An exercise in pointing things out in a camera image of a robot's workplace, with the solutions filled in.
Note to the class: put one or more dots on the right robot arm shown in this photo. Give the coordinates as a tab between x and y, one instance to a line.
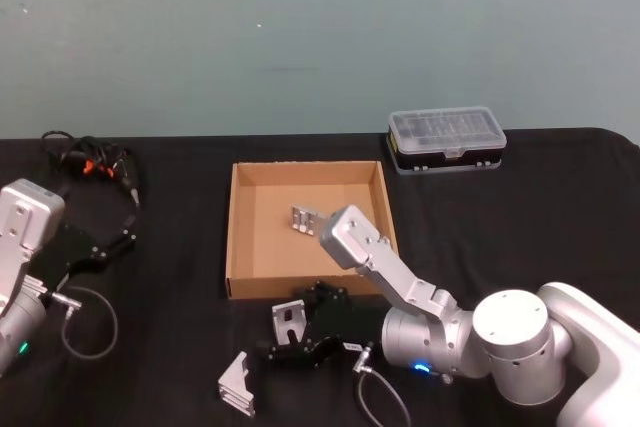
515	347

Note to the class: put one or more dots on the shallow brown cardboard tray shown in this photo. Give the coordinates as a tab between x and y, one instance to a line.
270	257

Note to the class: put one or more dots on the silver metal corner bracket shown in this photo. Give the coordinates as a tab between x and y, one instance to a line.
287	317
305	221
234	387

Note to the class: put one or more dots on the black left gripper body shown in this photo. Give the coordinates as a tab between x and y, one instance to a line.
67	247

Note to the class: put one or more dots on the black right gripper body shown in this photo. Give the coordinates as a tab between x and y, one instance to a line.
350	322

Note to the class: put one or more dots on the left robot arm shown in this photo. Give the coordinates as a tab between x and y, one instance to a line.
22	227

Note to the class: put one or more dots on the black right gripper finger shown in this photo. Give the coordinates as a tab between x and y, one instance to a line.
300	351
325	293

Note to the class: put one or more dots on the clear plastic case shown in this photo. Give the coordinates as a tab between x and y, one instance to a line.
445	139

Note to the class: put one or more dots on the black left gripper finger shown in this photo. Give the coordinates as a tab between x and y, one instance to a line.
119	245

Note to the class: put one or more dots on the black tablecloth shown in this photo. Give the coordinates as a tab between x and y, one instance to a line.
500	247

